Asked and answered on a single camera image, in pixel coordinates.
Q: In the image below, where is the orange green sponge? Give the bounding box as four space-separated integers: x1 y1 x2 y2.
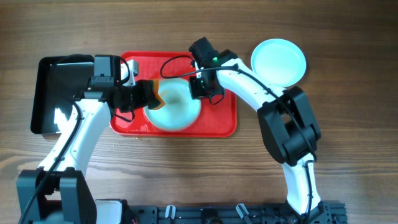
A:
147 80 165 110

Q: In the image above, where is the light blue plate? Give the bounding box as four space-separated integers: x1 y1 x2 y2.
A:
144 78 201 131
251 39 307 88

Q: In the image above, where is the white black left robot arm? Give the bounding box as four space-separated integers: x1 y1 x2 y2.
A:
17 54 164 223

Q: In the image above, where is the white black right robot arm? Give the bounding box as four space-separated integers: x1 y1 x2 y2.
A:
189 37 322 223

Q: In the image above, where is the red plastic tray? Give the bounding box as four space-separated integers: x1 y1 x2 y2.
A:
110 51 238 138

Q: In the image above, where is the black water basin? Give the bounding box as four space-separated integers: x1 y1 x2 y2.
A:
30 54 94 134

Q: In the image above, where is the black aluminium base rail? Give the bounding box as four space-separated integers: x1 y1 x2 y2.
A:
130 202 348 224

